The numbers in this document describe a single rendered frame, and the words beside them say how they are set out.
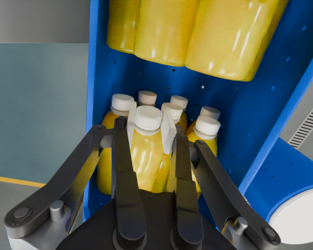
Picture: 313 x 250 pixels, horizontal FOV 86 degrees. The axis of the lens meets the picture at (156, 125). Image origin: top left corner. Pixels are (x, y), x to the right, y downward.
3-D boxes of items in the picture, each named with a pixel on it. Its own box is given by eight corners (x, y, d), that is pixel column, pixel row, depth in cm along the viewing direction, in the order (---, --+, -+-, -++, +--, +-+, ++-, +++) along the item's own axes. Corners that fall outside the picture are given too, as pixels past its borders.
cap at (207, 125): (190, 128, 29) (193, 118, 28) (201, 124, 32) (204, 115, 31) (209, 139, 27) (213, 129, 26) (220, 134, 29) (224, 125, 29)
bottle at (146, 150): (129, 179, 38) (143, 106, 28) (154, 198, 35) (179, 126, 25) (105, 200, 32) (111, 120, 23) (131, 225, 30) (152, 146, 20)
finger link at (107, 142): (122, 152, 16) (89, 148, 15) (127, 127, 20) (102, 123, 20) (124, 139, 15) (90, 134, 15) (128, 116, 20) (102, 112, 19)
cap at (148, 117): (144, 114, 26) (146, 104, 25) (165, 126, 25) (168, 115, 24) (127, 122, 23) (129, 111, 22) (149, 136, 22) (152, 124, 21)
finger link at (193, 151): (177, 146, 16) (207, 151, 16) (171, 123, 20) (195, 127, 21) (173, 158, 16) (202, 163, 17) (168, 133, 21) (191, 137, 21)
